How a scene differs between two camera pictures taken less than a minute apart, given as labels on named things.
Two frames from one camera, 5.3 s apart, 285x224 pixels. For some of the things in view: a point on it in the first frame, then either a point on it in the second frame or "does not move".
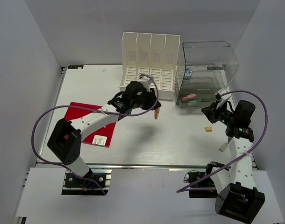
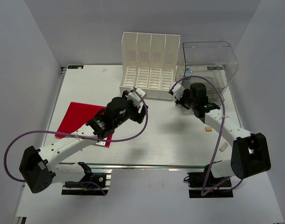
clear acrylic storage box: (210, 66) does not move
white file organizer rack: (156, 55) does not move
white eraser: (223, 147) does not move
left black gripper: (151, 96) -> (135, 116)
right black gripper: (211, 112) -> (180, 101)
